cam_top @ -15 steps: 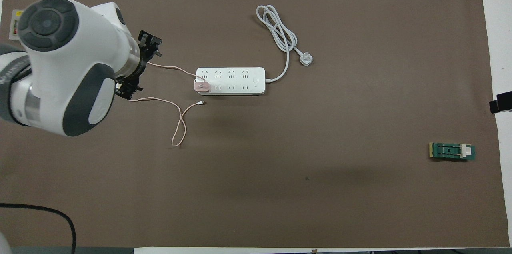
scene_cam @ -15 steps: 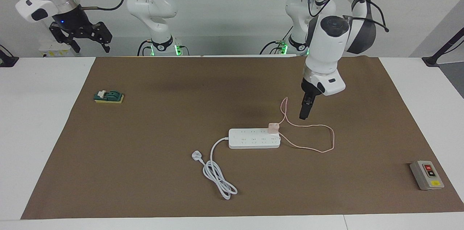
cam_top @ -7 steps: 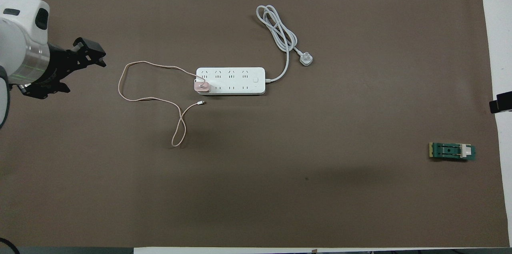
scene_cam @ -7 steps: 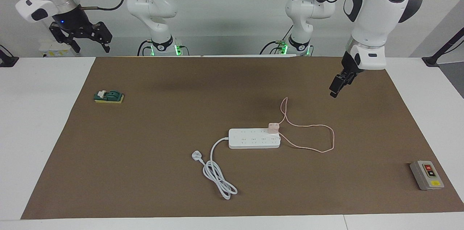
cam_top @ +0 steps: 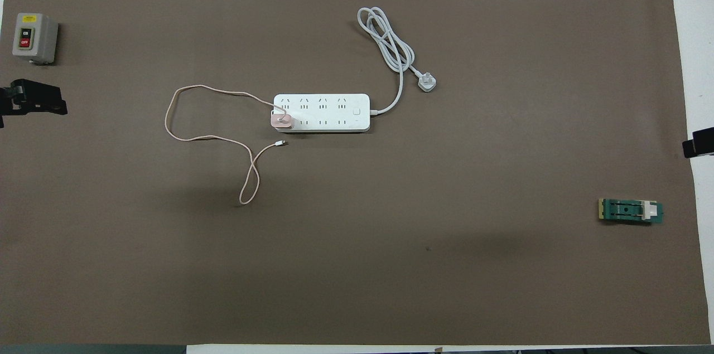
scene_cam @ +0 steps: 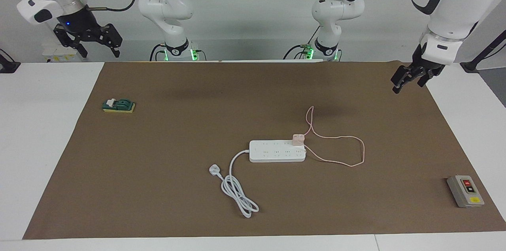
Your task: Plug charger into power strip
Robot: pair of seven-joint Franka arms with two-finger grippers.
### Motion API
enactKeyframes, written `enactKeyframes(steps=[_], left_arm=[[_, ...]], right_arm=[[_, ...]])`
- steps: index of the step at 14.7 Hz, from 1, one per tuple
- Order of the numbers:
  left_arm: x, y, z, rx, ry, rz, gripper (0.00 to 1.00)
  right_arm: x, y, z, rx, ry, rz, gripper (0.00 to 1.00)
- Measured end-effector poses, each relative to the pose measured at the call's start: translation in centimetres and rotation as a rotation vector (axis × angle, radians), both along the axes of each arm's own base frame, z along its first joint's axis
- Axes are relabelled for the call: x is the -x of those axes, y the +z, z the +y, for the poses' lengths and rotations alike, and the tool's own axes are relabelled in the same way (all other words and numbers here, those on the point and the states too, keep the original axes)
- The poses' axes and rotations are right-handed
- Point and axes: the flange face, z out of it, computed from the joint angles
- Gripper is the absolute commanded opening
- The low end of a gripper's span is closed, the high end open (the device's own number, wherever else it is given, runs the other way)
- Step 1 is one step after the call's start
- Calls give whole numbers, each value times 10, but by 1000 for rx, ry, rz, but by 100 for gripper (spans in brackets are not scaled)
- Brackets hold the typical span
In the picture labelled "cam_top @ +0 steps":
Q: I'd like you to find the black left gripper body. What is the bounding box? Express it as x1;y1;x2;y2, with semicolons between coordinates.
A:
0;86;26;129

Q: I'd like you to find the pink charging cable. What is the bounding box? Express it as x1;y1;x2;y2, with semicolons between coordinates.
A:
164;84;290;206

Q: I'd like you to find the green circuit board block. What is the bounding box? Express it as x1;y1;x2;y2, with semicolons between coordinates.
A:
598;198;665;226

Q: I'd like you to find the brown table mat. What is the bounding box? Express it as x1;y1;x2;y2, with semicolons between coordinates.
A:
0;0;712;346

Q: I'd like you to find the grey on-off switch box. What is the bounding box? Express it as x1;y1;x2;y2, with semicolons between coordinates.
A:
12;13;59;66

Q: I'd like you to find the white power cord with plug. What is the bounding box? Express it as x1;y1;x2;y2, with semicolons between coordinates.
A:
357;6;437;116

